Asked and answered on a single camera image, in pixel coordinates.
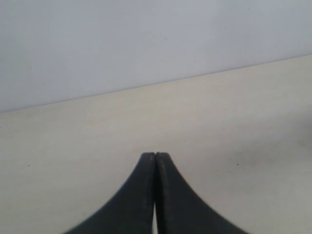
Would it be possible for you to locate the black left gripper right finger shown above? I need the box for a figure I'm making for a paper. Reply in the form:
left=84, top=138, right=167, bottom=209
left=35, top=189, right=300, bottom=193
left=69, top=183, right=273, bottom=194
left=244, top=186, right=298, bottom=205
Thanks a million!
left=155, top=153, right=245, bottom=234

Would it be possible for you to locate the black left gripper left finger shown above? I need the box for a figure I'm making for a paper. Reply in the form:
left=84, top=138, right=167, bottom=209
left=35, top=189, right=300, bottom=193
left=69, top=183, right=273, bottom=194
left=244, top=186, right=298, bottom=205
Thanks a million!
left=67, top=153, right=156, bottom=234

